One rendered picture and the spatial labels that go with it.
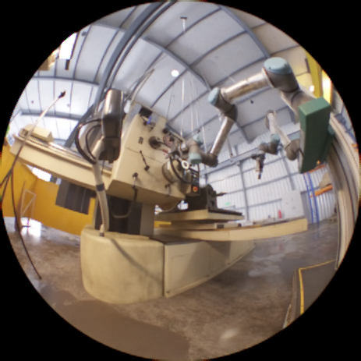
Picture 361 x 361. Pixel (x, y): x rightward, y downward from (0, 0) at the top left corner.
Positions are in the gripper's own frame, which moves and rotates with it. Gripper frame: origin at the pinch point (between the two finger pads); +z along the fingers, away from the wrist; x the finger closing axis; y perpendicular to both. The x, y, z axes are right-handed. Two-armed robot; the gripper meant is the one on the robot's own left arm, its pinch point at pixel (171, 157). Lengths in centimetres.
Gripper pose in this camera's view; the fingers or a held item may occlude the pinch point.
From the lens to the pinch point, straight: 94.5
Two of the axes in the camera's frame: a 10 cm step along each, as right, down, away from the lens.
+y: -0.4, -9.4, 3.3
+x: -7.4, -1.9, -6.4
